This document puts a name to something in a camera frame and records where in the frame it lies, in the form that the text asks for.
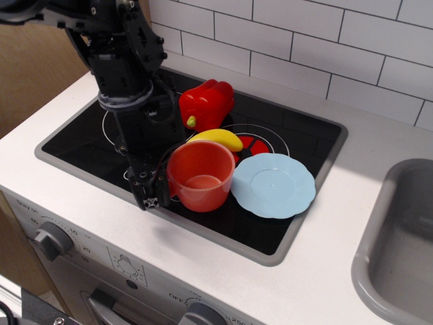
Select grey oven knob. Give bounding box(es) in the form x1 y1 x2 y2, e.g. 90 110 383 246
178 303 227 325

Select orange plastic cup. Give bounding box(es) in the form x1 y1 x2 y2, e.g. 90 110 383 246
166 141 235 213

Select yellow toy banana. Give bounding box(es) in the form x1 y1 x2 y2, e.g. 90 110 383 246
187 129 244 152

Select grey timer knob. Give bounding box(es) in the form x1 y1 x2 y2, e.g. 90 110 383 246
34 222 74 261

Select black device with screw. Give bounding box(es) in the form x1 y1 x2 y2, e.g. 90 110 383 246
18 288 79 325

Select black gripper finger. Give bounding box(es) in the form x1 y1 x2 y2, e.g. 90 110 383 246
154 169 170 207
130 179 159 211

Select black toy stovetop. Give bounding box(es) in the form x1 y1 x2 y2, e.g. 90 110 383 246
35 91 348 266

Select grey oven door handle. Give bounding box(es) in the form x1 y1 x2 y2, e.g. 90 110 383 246
87 289 134 325

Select red toy bell pepper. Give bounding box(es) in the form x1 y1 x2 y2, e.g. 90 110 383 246
179 79 235 133

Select grey toy sink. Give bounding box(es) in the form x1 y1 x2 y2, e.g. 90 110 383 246
351 158 432 324

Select wooden side panel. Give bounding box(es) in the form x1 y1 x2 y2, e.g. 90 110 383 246
0 0 155 139

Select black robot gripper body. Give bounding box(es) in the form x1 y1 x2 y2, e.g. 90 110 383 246
111 74 185 186

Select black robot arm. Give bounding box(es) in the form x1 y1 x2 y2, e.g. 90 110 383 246
1 1 185 210

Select light blue plastic plate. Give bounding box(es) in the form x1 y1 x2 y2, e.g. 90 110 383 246
231 153 316 219

